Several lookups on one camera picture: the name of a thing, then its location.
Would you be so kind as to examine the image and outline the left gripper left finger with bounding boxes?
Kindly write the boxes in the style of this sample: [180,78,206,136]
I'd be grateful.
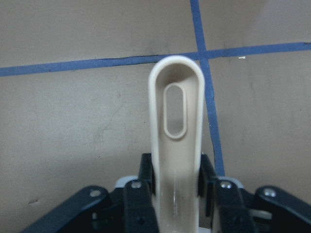
[23,153,159,233]

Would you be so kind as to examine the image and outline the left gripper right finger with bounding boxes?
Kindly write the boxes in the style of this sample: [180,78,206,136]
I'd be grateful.
[198,154,311,233]

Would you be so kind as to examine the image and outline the beige plastic dustpan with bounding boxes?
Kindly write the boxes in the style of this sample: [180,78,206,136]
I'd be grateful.
[148,55,205,233]

